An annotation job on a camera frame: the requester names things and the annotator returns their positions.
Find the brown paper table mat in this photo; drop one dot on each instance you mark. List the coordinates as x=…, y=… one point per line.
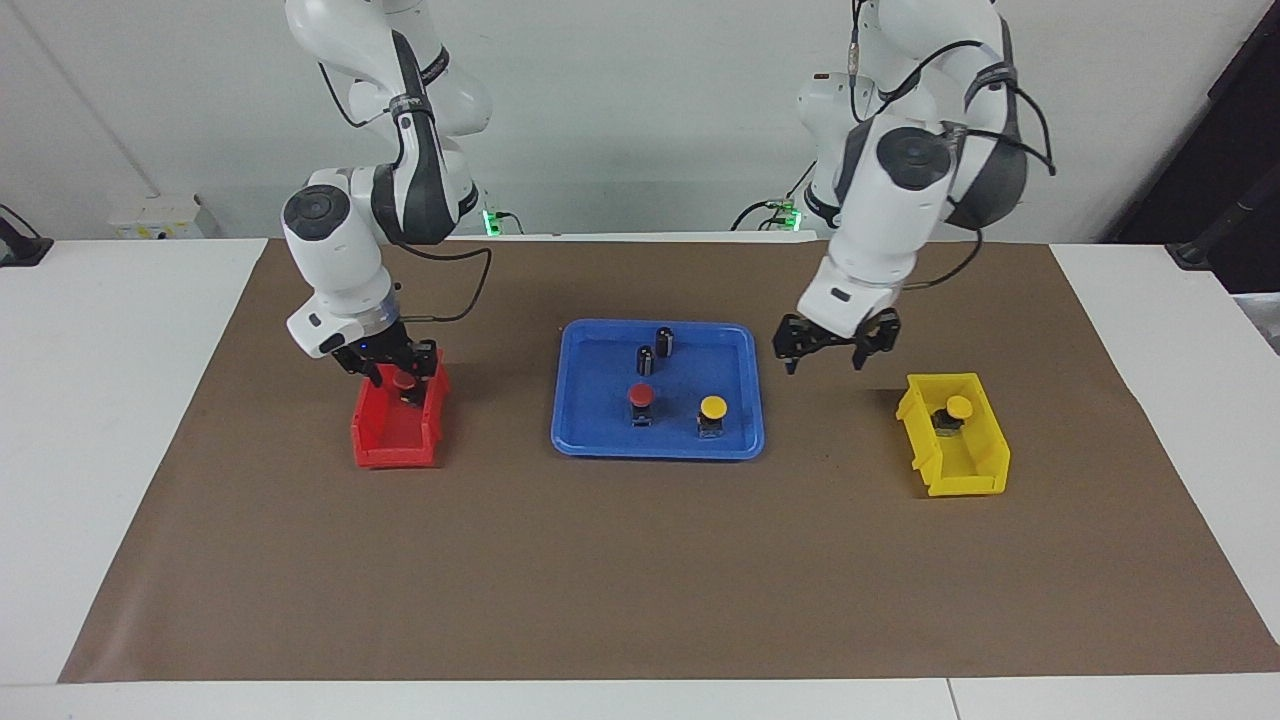
x=640, y=560

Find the yellow plastic bin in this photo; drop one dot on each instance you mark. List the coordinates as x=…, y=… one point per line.
x=965, y=485

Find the black panel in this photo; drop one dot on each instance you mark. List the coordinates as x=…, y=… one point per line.
x=1230, y=120

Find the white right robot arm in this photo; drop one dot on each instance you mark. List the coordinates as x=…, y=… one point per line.
x=330, y=260

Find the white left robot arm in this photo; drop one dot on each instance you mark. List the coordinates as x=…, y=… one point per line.
x=900, y=220

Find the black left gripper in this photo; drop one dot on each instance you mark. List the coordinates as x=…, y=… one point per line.
x=845, y=335

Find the red push button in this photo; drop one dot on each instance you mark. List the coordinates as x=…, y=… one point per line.
x=403, y=380
x=640, y=394

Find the blue plastic tray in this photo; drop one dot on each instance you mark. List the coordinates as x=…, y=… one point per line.
x=590, y=430

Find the green lit base connector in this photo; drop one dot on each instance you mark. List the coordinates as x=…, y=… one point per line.
x=497, y=222
x=785, y=215

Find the black cylindrical capacitor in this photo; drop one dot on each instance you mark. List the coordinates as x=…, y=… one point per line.
x=665, y=342
x=645, y=361

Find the red plastic bin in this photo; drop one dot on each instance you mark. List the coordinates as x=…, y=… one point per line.
x=390, y=440

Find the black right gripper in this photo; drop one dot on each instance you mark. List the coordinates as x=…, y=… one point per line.
x=385, y=352

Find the yellow push button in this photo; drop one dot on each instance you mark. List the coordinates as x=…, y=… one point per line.
x=959, y=406
x=713, y=406

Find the black table clamp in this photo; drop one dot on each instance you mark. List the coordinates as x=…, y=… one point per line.
x=20, y=245

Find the black clamp stand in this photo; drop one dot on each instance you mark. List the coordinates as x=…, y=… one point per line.
x=1200, y=255

